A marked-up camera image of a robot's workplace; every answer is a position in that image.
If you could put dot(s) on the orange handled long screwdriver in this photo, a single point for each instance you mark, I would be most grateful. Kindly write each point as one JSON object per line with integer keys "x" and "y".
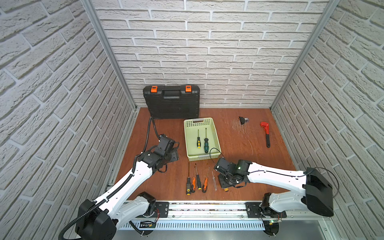
{"x": 205, "y": 185}

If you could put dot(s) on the black plastic tool case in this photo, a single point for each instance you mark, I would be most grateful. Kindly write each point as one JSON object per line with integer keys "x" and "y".
{"x": 173, "y": 102}

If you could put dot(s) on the aluminium front rail frame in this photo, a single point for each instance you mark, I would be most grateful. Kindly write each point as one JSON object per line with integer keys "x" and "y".
{"x": 223, "y": 216}

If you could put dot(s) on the red pipe wrench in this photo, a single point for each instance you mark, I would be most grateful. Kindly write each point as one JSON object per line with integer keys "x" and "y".
{"x": 265, "y": 125}

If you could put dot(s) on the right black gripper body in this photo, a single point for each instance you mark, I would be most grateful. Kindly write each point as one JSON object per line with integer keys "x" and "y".
{"x": 226, "y": 181}

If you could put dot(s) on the black yellow-tip screwdriver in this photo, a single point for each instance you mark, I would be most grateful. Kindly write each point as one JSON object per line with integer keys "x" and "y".
{"x": 198, "y": 180}

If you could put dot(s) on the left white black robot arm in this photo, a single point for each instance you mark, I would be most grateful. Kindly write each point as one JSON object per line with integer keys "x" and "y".
{"x": 99, "y": 219}

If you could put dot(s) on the black yellow striped screwdriver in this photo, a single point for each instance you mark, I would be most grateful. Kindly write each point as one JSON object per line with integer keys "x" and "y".
{"x": 188, "y": 184}

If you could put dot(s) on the black yellow small screwdriver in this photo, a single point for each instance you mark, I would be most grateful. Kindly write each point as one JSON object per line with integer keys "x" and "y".
{"x": 198, "y": 140}

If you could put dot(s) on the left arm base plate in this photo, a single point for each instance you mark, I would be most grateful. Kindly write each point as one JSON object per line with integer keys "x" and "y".
{"x": 156, "y": 210}

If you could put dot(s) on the small black metal part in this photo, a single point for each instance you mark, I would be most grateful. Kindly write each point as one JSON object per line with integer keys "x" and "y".
{"x": 243, "y": 120}

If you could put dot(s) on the light green plastic bin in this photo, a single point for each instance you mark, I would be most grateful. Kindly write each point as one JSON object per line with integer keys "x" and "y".
{"x": 191, "y": 127}

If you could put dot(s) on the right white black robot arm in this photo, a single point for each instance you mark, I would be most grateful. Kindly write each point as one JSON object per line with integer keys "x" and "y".
{"x": 305, "y": 190}

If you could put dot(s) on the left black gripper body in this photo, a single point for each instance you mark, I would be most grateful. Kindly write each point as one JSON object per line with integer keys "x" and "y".
{"x": 173, "y": 155}

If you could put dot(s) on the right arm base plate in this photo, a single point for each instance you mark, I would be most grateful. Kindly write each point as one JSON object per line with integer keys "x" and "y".
{"x": 254, "y": 210}

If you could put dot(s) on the clear handled screwdriver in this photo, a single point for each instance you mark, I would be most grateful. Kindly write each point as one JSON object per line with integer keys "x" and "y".
{"x": 214, "y": 181}

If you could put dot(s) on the green black screwdriver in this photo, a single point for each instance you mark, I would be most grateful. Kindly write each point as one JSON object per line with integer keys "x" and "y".
{"x": 206, "y": 142}

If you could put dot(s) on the orange black screwdriver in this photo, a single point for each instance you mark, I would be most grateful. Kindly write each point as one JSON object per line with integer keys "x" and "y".
{"x": 194, "y": 181}

